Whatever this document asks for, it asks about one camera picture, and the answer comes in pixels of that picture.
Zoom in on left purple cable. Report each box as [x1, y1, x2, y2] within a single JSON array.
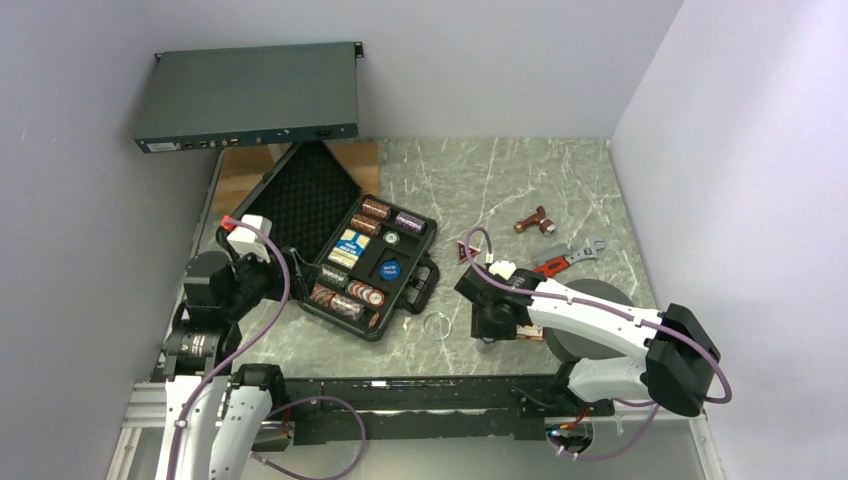
[[158, 221, 369, 480]]

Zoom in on red card deck box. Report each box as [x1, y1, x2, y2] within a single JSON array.
[[516, 325, 544, 341]]

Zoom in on blue white card deck box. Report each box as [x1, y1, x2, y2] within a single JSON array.
[[327, 229, 371, 269]]

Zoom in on blue small blind button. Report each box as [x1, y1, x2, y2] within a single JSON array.
[[379, 260, 402, 281]]

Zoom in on green white single chip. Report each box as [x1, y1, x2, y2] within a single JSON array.
[[383, 231, 400, 245]]

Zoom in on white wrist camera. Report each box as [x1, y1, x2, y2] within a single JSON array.
[[221, 214, 272, 263], [487, 260, 517, 281]]

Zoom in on red yellow blue chip stack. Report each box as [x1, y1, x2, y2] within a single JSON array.
[[309, 283, 336, 309]]

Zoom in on red triangular all-in marker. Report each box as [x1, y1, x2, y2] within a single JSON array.
[[456, 241, 480, 264]]

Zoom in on brown pipe fitting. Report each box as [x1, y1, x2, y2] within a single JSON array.
[[513, 206, 557, 236]]

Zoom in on purple chip stack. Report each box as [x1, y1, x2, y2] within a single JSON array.
[[395, 211, 427, 235]]

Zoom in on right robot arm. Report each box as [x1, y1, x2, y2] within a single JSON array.
[[454, 261, 732, 417]]

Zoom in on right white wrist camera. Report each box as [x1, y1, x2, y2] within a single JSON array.
[[487, 260, 517, 281]]

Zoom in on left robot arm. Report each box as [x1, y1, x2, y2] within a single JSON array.
[[156, 247, 317, 479]]

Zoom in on dark grey disc weight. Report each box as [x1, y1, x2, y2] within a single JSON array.
[[543, 279, 634, 363]]

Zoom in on orange black chip stack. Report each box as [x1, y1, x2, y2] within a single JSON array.
[[361, 198, 392, 220], [350, 214, 381, 236]]

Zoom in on wooden board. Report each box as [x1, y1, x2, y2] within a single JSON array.
[[212, 141, 380, 214]]

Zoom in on dark green rack unit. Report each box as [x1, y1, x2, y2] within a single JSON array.
[[133, 41, 365, 153]]

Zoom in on orange blue chip stack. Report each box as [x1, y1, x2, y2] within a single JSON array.
[[329, 294, 365, 322]]

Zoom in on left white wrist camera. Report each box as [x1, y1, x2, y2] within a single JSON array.
[[221, 214, 272, 263]]

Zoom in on red white loose chips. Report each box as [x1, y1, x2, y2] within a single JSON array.
[[346, 281, 386, 307]]

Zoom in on black poker chip case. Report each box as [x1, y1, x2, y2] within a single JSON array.
[[232, 141, 440, 341]]

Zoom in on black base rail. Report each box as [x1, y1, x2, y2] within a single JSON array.
[[271, 374, 615, 446]]

